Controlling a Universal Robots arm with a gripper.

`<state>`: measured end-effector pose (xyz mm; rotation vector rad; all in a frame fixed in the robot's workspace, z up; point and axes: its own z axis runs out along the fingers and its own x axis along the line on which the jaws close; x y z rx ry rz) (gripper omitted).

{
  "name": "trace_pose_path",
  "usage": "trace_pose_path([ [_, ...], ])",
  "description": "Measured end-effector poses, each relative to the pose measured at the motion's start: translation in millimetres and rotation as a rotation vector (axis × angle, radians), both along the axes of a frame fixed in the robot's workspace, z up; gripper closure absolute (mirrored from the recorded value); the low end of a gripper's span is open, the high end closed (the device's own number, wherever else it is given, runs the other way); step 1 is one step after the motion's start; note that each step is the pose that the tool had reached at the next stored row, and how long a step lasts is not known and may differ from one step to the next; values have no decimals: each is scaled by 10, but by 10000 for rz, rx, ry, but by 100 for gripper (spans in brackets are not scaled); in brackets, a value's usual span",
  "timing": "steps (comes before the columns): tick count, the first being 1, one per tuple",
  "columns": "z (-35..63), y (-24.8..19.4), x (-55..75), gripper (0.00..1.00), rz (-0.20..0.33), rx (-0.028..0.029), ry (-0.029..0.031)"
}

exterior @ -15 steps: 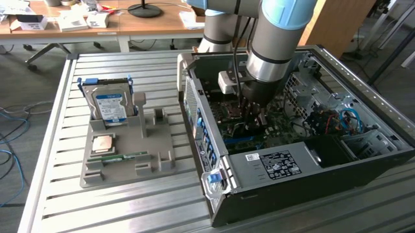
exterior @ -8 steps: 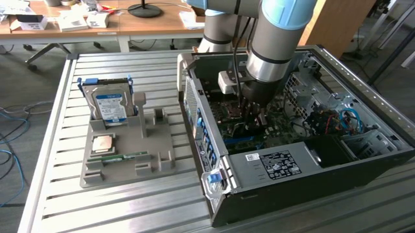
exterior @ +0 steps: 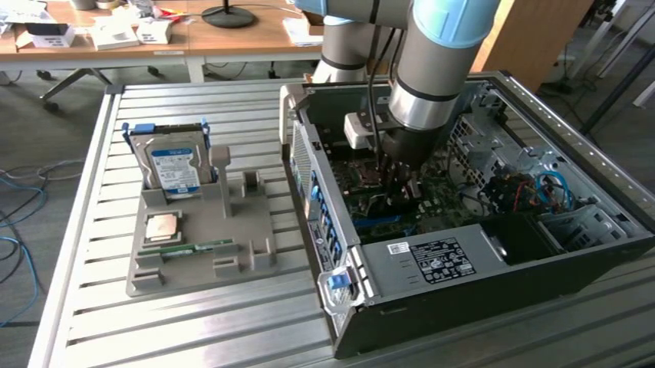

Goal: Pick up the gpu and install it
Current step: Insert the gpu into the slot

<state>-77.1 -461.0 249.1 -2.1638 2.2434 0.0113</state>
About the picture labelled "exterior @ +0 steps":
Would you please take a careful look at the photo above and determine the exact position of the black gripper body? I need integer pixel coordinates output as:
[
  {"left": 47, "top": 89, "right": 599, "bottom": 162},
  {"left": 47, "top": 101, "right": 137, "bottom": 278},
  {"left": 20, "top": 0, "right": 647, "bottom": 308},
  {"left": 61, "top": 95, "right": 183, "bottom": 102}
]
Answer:
[{"left": 380, "top": 127, "right": 446, "bottom": 174}]

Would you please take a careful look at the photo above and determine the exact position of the black graphics card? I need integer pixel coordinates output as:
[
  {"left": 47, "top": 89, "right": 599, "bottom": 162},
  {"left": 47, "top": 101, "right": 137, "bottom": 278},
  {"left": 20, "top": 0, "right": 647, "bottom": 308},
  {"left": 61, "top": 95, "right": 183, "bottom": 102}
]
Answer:
[{"left": 358, "top": 191, "right": 419, "bottom": 218}]

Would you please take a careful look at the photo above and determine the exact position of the green motherboard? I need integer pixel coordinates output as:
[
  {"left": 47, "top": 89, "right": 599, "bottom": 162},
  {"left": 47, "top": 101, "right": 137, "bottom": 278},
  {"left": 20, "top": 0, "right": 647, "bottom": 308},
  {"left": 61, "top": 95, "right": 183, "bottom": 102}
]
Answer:
[{"left": 327, "top": 145, "right": 487, "bottom": 246}]

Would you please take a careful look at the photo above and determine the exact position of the blue expansion slot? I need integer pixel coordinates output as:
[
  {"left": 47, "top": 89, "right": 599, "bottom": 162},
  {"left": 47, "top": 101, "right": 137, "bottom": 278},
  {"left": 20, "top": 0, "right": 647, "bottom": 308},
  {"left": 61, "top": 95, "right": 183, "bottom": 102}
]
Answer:
[{"left": 354, "top": 215, "right": 402, "bottom": 228}]

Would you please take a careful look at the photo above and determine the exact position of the silver drive cage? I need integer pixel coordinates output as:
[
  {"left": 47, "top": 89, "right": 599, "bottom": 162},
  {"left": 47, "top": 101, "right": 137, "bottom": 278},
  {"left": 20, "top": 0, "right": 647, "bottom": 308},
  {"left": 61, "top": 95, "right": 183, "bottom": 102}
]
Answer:
[{"left": 447, "top": 86, "right": 518, "bottom": 192}]

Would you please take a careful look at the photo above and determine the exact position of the grey power supply unit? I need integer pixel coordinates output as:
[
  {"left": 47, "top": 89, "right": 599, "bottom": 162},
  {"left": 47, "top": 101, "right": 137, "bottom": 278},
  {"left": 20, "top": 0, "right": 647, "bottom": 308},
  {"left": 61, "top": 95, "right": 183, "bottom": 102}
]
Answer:
[{"left": 359, "top": 224, "right": 508, "bottom": 297}]

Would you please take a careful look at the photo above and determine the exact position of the black open PC case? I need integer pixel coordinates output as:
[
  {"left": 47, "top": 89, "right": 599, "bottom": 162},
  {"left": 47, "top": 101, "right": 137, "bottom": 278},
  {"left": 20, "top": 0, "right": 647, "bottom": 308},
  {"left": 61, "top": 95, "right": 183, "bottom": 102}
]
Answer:
[{"left": 279, "top": 71, "right": 655, "bottom": 360}]

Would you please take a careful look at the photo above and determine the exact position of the grey disk bay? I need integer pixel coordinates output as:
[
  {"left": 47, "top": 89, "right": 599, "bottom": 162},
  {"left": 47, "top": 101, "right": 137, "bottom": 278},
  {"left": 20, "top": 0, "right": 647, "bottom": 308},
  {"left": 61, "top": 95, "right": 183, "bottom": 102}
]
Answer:
[{"left": 536, "top": 205, "right": 631, "bottom": 254}]

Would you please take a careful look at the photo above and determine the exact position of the white paper stack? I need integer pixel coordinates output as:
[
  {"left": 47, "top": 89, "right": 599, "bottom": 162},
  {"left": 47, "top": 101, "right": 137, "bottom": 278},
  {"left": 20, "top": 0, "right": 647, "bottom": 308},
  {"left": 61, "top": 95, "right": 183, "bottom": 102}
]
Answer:
[{"left": 281, "top": 17, "right": 324, "bottom": 48}]

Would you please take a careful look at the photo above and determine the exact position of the wooden cabinet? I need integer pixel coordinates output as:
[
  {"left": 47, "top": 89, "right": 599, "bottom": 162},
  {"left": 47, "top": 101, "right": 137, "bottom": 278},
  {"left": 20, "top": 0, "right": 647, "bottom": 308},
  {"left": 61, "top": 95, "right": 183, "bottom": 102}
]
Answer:
[{"left": 470, "top": 0, "right": 598, "bottom": 93}]

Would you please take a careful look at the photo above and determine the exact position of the grey plastic parts rack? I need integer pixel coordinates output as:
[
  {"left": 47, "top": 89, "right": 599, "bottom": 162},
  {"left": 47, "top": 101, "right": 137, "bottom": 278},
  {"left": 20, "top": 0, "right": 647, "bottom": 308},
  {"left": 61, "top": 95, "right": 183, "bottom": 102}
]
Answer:
[{"left": 125, "top": 143, "right": 280, "bottom": 298}]

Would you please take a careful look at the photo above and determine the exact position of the green RAM stick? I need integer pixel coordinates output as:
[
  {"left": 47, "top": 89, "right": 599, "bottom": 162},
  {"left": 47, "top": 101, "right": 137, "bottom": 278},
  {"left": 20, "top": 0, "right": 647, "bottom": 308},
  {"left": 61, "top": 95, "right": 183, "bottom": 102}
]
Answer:
[{"left": 136, "top": 238, "right": 235, "bottom": 258}]

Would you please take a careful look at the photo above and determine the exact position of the wooden desk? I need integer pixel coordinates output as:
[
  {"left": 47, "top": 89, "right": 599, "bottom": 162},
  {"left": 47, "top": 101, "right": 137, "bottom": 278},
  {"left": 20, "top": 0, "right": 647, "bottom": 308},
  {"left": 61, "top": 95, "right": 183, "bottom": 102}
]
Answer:
[
  {"left": 187, "top": 0, "right": 328, "bottom": 84},
  {"left": 0, "top": 0, "right": 191, "bottom": 112}
]

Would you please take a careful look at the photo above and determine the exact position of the silver CPU chip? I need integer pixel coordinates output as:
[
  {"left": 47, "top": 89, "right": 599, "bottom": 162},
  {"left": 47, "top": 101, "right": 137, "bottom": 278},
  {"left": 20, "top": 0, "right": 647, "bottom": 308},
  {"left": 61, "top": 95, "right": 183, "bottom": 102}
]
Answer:
[{"left": 143, "top": 213, "right": 181, "bottom": 243}]

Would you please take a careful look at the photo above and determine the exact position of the black monitor stand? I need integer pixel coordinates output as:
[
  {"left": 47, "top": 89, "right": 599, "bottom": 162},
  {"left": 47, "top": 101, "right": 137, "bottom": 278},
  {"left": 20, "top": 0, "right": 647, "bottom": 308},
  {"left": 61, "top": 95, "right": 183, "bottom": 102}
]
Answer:
[{"left": 200, "top": 0, "right": 257, "bottom": 28}]

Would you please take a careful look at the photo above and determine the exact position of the white labelled box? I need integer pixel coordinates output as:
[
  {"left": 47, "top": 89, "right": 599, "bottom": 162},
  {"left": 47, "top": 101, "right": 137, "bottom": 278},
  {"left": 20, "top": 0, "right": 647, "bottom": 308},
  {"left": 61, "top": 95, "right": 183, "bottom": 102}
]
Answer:
[{"left": 135, "top": 17, "right": 173, "bottom": 45}]

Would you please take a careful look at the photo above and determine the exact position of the flat white box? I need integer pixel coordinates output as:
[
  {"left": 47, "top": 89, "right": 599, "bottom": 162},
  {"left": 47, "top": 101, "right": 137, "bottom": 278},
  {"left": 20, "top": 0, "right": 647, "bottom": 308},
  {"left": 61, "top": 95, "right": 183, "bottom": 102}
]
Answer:
[{"left": 91, "top": 23, "right": 141, "bottom": 51}]

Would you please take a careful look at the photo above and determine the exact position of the black and white box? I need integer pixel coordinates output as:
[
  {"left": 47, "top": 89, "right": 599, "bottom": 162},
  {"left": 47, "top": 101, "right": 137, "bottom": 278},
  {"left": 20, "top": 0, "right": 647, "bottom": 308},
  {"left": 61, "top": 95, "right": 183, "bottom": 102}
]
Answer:
[{"left": 24, "top": 22, "right": 77, "bottom": 49}]

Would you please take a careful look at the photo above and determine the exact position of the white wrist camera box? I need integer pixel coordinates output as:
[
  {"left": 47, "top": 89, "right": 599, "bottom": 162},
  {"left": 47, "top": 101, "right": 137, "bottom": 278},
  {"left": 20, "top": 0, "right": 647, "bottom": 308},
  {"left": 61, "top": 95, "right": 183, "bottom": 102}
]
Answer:
[{"left": 343, "top": 111, "right": 394, "bottom": 150}]

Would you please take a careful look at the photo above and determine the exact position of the black camera cable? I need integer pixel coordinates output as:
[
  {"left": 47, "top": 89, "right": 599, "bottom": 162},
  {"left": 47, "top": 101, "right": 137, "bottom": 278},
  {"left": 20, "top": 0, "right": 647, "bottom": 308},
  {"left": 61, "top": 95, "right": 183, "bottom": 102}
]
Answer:
[{"left": 366, "top": 25, "right": 399, "bottom": 162}]

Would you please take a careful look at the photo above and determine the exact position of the red wire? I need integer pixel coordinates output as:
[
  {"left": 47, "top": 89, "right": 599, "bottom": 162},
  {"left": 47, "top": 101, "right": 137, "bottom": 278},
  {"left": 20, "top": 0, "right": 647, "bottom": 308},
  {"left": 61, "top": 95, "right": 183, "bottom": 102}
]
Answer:
[{"left": 515, "top": 179, "right": 539, "bottom": 211}]

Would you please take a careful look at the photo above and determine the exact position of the blue data wire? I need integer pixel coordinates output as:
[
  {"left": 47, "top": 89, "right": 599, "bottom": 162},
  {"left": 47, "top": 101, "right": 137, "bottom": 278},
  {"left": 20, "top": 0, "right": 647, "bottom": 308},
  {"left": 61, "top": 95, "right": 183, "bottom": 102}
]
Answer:
[{"left": 535, "top": 170, "right": 574, "bottom": 212}]

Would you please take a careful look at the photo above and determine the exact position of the hard disk with blue bracket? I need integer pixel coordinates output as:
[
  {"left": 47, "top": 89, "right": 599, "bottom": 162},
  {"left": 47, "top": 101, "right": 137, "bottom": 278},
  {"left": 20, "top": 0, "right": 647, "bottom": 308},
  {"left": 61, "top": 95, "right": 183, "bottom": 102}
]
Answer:
[{"left": 121, "top": 119, "right": 219, "bottom": 201}]

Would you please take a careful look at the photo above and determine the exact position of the grey floor cable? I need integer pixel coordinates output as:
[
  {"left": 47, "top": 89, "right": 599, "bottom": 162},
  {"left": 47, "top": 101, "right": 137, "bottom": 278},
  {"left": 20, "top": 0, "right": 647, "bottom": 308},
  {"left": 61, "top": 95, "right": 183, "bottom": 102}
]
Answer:
[{"left": 0, "top": 159, "right": 85, "bottom": 183}]

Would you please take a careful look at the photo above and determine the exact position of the blue floor cable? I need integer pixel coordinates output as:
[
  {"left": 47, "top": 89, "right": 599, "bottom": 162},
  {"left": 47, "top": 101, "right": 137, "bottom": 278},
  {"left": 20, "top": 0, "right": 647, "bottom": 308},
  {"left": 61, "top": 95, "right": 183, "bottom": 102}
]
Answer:
[{"left": 0, "top": 174, "right": 51, "bottom": 329}]

